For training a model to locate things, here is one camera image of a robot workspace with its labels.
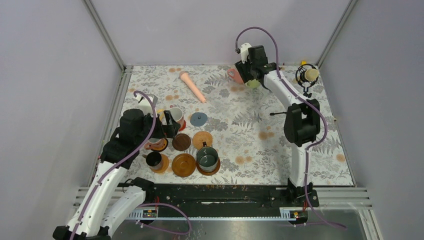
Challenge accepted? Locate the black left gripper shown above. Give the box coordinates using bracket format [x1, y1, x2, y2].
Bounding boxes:
[136, 109, 180, 145]

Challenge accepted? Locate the red smiley coaster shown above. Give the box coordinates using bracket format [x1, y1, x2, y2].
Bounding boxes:
[178, 120, 187, 132]

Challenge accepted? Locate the dark walnut coaster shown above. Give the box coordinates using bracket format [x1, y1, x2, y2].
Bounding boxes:
[172, 133, 192, 151]

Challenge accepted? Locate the orange black smiley coaster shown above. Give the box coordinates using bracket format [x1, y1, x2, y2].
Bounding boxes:
[151, 138, 169, 152]

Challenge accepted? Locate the light green mug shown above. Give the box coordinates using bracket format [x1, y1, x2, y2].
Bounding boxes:
[245, 79, 261, 89]

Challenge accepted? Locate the pink mug back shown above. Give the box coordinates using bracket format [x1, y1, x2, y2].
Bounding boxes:
[227, 68, 244, 84]

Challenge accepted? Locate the small pink patterned mug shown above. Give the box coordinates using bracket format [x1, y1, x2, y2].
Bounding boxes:
[144, 138, 168, 152]

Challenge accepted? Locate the woven rattan coaster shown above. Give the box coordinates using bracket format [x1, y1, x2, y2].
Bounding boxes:
[192, 131, 213, 150]

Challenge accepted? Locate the blue-grey smiley coaster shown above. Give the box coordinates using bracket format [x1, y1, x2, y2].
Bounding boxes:
[190, 112, 208, 127]

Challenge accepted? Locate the black mug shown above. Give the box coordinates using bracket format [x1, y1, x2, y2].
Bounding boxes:
[142, 151, 163, 171]

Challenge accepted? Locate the light brown round coaster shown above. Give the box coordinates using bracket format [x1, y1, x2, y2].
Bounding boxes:
[150, 154, 170, 174]

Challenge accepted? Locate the brown ceramic saucer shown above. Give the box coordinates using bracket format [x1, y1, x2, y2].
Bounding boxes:
[171, 153, 196, 178]
[196, 159, 221, 176]

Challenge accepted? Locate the dark green mug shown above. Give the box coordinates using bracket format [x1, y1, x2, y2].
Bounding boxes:
[196, 141, 219, 173]

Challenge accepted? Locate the yellow mug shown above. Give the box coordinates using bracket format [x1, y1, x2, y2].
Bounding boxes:
[156, 109, 165, 121]

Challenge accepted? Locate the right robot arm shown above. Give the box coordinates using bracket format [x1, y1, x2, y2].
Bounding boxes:
[235, 43, 321, 206]

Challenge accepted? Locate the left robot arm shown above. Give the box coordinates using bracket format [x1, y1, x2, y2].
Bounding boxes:
[52, 108, 181, 240]

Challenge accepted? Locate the cream microphone in shockmount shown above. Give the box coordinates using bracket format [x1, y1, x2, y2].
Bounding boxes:
[295, 63, 320, 87]

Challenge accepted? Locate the pink silicone microphone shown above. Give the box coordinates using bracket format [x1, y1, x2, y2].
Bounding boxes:
[179, 71, 207, 103]

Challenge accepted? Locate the floral tablecloth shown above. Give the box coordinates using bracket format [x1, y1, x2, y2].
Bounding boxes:
[112, 64, 355, 186]

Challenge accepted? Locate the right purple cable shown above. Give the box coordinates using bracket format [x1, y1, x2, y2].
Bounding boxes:
[235, 26, 347, 230]

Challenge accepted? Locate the purple cable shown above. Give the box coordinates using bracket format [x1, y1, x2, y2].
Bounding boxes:
[67, 90, 193, 240]
[235, 26, 347, 230]

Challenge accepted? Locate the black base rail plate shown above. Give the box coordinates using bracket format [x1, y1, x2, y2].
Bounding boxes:
[112, 182, 321, 219]

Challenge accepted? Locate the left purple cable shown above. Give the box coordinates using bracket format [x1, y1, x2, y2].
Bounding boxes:
[67, 90, 193, 240]

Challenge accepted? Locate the aluminium frame rail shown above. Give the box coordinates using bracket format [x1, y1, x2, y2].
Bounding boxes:
[82, 0, 126, 71]

